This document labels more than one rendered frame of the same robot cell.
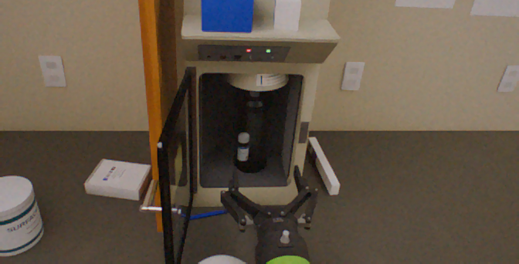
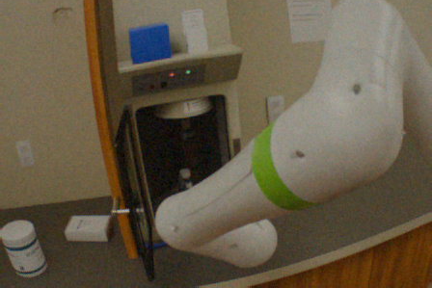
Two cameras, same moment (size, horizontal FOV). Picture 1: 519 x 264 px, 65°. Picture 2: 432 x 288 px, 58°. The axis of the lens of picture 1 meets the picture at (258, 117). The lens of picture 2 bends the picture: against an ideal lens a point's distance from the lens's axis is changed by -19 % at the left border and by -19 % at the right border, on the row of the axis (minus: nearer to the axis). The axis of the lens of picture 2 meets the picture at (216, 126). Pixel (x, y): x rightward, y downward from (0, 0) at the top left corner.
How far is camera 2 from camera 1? 0.39 m
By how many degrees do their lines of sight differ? 14
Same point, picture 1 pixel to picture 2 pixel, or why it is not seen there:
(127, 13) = (70, 92)
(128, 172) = (94, 222)
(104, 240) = (91, 266)
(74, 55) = (38, 137)
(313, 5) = (218, 35)
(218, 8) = (144, 43)
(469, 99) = not seen: hidden behind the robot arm
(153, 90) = (102, 123)
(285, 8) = (194, 36)
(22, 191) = (27, 227)
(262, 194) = not seen: hidden behind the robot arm
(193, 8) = (123, 55)
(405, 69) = not seen: hidden behind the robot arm
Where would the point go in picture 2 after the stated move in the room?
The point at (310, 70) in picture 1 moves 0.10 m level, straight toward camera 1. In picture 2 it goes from (229, 89) to (229, 98)
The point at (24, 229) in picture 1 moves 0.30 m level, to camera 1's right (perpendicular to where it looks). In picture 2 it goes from (35, 255) to (123, 255)
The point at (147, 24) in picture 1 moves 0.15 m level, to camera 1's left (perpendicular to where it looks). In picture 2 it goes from (94, 69) to (45, 79)
